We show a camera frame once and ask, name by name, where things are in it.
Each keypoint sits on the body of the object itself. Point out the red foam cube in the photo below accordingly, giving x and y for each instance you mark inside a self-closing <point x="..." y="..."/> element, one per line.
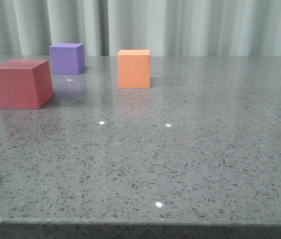
<point x="25" y="84"/>

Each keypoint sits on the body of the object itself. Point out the purple foam cube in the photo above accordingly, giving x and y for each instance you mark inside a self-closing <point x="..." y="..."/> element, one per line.
<point x="67" y="58"/>

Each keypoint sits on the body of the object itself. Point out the pale green curtain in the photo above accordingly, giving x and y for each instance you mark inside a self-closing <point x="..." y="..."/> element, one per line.
<point x="166" y="27"/>

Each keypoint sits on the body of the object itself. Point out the orange foam cube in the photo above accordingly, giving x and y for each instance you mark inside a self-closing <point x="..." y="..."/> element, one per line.
<point x="134" y="68"/>

